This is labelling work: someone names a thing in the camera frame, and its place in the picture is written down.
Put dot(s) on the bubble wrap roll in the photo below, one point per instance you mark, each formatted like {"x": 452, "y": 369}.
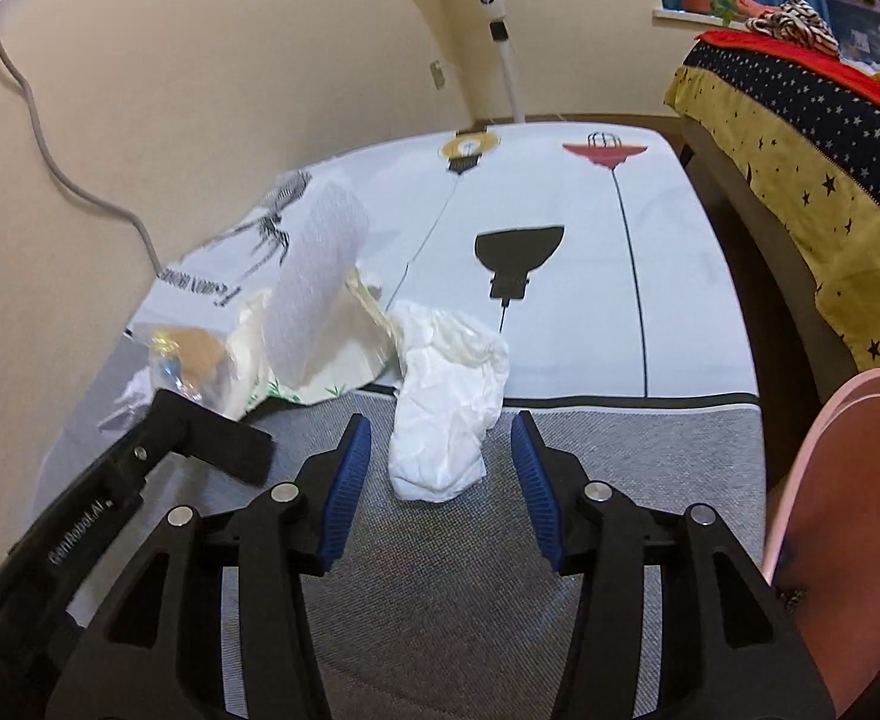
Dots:
{"x": 312, "y": 292}

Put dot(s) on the star print bed blanket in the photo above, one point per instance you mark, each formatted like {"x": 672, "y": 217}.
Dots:
{"x": 784, "y": 142}

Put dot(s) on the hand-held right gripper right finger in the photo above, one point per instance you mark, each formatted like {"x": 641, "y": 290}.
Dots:
{"x": 541, "y": 495}

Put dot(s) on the white wall socket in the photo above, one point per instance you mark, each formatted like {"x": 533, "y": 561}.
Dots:
{"x": 437, "y": 73}

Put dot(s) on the red blanket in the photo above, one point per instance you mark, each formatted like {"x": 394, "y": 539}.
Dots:
{"x": 859, "y": 86}

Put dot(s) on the white paper towel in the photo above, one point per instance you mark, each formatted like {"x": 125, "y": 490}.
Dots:
{"x": 440, "y": 420}

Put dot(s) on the grey and white printed mat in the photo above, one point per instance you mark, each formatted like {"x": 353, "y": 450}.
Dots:
{"x": 560, "y": 360}

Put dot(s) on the clear plastic bag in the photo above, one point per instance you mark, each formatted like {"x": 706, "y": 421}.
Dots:
{"x": 185, "y": 360}

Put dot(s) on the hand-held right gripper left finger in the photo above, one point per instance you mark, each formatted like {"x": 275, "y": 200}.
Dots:
{"x": 346, "y": 495}

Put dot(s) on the pink cloth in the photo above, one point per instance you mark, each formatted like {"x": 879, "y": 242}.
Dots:
{"x": 754, "y": 6}

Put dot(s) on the pink plastic bin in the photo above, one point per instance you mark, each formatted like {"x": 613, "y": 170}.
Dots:
{"x": 859, "y": 502}

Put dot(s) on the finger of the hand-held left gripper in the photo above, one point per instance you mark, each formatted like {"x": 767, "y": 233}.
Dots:
{"x": 215, "y": 439}

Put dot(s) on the dark bed frame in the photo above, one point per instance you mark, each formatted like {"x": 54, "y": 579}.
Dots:
{"x": 777, "y": 277}

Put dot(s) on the white windowsill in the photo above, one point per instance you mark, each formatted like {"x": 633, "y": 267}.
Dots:
{"x": 680, "y": 12}

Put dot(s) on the black and white striped cloth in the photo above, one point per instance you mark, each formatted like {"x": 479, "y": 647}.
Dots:
{"x": 799, "y": 22}

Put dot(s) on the cream paper bag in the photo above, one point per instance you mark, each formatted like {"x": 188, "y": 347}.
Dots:
{"x": 350, "y": 345}

